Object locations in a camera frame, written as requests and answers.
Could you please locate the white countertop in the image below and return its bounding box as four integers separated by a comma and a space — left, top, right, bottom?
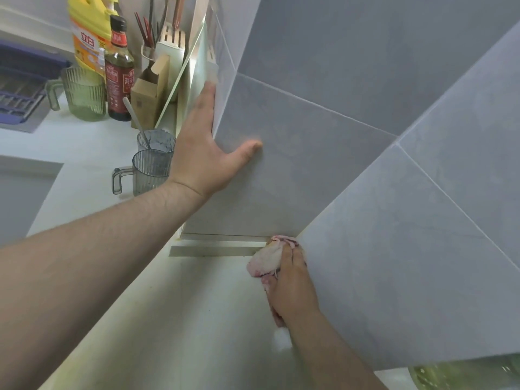
0, 93, 184, 240

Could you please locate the steel sink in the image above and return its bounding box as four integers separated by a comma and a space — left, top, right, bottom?
0, 30, 72, 133

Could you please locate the brown chopstick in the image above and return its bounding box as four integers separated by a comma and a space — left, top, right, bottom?
134, 11, 156, 48

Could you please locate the yellow detergent bottle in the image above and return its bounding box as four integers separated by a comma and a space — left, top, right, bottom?
68, 0, 121, 77

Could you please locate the small brown cardboard box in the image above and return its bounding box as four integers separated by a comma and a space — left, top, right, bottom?
131, 54, 171, 131

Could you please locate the clear bottle yellowish oil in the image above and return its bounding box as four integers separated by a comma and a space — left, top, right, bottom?
408, 353, 520, 390

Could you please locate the person's right hand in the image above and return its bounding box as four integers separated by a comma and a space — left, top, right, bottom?
262, 241, 322, 326

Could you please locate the pink dish cloth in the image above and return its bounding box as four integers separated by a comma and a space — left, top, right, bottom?
246, 235, 303, 329

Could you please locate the green tinted ribbed glass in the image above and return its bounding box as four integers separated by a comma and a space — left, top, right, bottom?
45, 65, 107, 121

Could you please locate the beige spatula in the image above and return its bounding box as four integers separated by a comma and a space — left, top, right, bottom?
172, 0, 186, 31

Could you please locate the dark sauce bottle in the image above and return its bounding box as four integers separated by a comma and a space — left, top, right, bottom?
104, 15, 135, 121

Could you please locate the person's left hand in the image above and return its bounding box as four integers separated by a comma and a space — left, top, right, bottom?
168, 81, 264, 199

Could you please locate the person's right forearm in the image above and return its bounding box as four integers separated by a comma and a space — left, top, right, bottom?
284, 310, 389, 390

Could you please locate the dark tinted drinking glass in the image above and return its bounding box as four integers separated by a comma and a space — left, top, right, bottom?
112, 149, 174, 197

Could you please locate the dark sink drain basket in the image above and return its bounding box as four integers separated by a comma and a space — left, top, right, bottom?
0, 40, 72, 126

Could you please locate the clear textured drinking glass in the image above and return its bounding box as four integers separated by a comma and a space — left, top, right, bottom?
136, 128, 176, 153

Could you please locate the pale green cutting board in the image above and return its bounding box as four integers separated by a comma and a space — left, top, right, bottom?
154, 19, 210, 131

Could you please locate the beige utensil holder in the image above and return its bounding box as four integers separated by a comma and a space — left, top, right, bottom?
141, 22, 187, 102

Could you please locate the person's left forearm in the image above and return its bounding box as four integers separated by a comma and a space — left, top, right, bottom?
0, 180, 208, 390

